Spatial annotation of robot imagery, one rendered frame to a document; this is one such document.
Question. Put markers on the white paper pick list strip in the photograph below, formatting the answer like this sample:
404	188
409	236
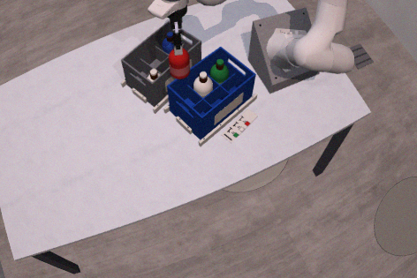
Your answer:
239	125

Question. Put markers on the red bottle with pink label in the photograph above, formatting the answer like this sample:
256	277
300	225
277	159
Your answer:
179	65

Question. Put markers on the white bottle with grey label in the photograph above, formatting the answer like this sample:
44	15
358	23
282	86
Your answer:
203	85

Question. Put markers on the green bottle with pale green label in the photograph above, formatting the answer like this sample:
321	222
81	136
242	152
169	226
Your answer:
219	72

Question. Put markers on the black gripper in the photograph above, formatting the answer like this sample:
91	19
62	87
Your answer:
175	19

